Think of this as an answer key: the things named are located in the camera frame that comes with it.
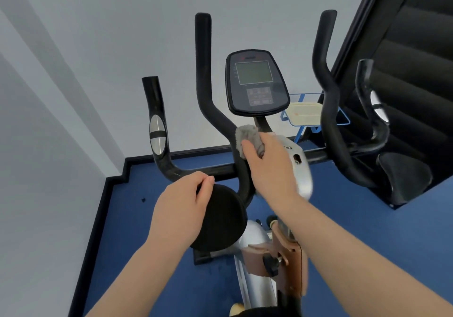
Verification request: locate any black exercise bike handlebar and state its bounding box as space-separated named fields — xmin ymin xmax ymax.
xmin=142 ymin=9 xmax=391 ymax=208

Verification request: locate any round black elbow pad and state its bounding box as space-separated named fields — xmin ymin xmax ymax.
xmin=189 ymin=184 xmax=248 ymax=253

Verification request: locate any person's right forearm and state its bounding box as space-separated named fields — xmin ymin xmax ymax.
xmin=268 ymin=194 xmax=453 ymax=317

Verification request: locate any grey cleaning cloth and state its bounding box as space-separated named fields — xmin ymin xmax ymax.
xmin=235 ymin=124 xmax=265 ymax=160

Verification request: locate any silver handlebar pulse sensor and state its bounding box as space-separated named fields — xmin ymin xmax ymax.
xmin=369 ymin=90 xmax=390 ymax=124
xmin=149 ymin=114 xmax=167 ymax=156

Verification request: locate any black adjustment knob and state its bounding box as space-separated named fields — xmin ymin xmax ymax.
xmin=262 ymin=255 xmax=284 ymax=277

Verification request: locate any black padded elbow rest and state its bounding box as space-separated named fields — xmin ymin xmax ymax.
xmin=376 ymin=152 xmax=433 ymax=206

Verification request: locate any beige plastic tray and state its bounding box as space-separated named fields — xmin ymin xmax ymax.
xmin=285 ymin=102 xmax=323 ymax=127

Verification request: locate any black bike base foot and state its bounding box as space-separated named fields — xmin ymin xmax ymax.
xmin=193 ymin=248 xmax=235 ymax=266

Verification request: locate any person's left hand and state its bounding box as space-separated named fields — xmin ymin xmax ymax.
xmin=147 ymin=171 xmax=216 ymax=254

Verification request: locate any black bike console display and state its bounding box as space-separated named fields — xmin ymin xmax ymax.
xmin=225 ymin=49 xmax=291 ymax=118

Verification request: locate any black baseboard trim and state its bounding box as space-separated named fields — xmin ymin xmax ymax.
xmin=68 ymin=145 xmax=237 ymax=317

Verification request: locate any brown seat post bracket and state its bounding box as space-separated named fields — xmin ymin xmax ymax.
xmin=247 ymin=221 xmax=309 ymax=317

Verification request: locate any silver exercise bike frame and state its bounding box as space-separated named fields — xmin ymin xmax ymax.
xmin=232 ymin=133 xmax=314 ymax=317

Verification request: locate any black padded gym equipment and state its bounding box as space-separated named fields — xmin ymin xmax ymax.
xmin=331 ymin=0 xmax=453 ymax=205

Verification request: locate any person's right hand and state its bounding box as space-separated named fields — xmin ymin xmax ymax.
xmin=241 ymin=132 xmax=302 ymax=208

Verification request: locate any blue wire rack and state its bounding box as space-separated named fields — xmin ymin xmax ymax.
xmin=281 ymin=93 xmax=351 ymax=145

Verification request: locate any person's left forearm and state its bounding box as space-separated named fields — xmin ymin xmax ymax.
xmin=85 ymin=236 xmax=192 ymax=317

